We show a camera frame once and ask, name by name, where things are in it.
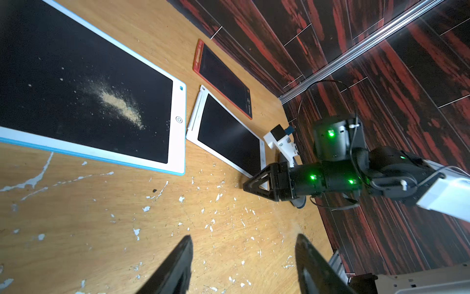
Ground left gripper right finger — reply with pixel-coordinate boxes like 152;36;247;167
295;233;356;294

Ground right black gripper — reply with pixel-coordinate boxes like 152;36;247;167
243;115;367;202

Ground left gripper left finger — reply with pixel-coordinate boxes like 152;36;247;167
137;235;193;294

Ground red drawing tablet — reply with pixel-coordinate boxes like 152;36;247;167
193;39;253;120

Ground blue-edged white drawing tablet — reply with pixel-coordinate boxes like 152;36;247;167
1;1;187;176

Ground grey microfibre cloth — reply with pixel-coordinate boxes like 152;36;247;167
290;196;307;209

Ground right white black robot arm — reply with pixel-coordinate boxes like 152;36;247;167
243;115;470;221

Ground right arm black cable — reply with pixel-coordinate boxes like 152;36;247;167
296;79;359;127

